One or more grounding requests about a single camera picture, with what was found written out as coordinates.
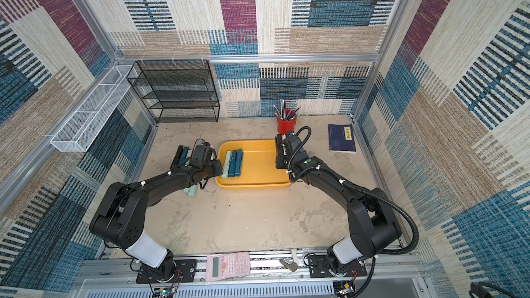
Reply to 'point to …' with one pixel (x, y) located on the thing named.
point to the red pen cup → (284, 126)
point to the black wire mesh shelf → (176, 90)
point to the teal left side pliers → (183, 156)
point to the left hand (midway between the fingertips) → (221, 166)
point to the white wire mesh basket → (88, 121)
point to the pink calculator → (225, 265)
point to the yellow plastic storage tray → (259, 166)
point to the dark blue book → (341, 138)
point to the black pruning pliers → (279, 143)
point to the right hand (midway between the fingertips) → (283, 159)
